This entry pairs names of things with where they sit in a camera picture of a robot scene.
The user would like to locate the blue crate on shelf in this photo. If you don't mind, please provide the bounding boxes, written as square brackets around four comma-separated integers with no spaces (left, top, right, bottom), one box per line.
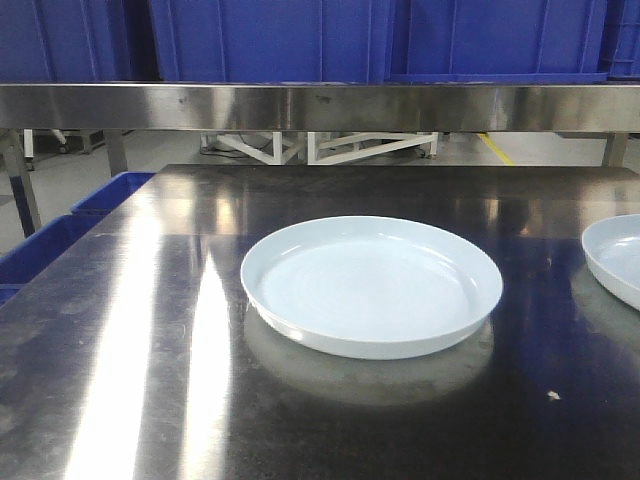
[1,1,133,83]
[386,1,607,84]
[149,1,396,84]

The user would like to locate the light blue plate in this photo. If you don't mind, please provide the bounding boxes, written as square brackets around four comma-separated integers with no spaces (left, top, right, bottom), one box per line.
[581,214,639,310]
[240,216,503,360]

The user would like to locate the blue floor bin near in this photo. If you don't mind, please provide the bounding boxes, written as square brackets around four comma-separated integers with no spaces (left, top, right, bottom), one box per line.
[1,215,102,305]

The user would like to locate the white metal frame cart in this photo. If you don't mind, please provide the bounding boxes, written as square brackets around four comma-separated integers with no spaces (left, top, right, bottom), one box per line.
[200,131,439,166]

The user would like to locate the blue crate on shelf left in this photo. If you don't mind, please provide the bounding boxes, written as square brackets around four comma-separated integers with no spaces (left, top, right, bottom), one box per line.
[1,1,133,83]

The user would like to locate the stainless steel shelf frame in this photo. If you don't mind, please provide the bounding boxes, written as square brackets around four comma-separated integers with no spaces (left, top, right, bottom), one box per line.
[1,84,639,238]

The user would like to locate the blue crate on shelf right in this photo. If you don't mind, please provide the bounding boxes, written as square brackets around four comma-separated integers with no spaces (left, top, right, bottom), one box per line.
[386,1,607,84]

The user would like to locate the blue crate far right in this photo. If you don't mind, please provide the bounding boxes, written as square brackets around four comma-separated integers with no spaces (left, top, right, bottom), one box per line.
[600,0,639,80]

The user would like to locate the blue crate on shelf middle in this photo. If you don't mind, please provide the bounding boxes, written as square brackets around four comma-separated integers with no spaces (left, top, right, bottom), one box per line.
[149,1,396,84]

